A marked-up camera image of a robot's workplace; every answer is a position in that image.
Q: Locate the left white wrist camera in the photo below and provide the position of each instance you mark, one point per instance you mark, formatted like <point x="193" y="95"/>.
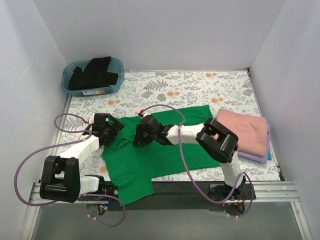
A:
<point x="90" y="120"/>

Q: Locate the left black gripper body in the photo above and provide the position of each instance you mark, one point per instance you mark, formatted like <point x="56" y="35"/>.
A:
<point x="116" y="125"/>

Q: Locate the floral table mat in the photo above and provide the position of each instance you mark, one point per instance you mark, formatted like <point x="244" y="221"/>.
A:
<point x="230" y="90"/>

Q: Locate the black t shirt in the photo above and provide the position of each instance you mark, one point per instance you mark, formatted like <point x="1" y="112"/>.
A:
<point x="95" y="75"/>

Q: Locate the teal plastic bin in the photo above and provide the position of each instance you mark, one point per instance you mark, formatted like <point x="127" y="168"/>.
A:
<point x="115" y="66"/>

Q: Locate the green t shirt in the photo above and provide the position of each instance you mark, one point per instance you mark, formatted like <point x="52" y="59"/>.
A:
<point x="132" y="168"/>

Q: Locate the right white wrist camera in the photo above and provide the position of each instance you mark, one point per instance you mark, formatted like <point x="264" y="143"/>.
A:
<point x="143" y="113"/>

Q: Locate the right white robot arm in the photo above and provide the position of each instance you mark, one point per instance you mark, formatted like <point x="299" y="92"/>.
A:
<point x="218" y="141"/>

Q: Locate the aluminium frame rail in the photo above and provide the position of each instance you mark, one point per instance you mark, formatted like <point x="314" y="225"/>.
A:
<point x="275" y="214"/>

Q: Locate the folded teal t shirt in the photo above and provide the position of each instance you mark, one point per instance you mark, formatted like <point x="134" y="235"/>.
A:
<point x="269" y="156"/>

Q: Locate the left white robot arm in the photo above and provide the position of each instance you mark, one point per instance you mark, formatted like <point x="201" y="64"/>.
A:
<point x="61" y="179"/>

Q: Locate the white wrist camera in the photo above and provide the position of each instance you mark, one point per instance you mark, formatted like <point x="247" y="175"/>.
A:
<point x="90" y="120"/>
<point x="143" y="113"/>

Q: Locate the folded pink t shirt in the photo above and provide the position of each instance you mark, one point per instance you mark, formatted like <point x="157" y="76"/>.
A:
<point x="240" y="124"/>

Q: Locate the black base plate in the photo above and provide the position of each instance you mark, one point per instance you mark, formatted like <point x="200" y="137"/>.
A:
<point x="182" y="195"/>

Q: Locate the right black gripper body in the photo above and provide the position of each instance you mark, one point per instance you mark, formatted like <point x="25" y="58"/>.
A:
<point x="139" y="136"/>

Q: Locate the folded lilac t shirt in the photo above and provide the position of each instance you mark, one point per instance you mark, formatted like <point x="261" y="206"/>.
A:
<point x="260" y="158"/>

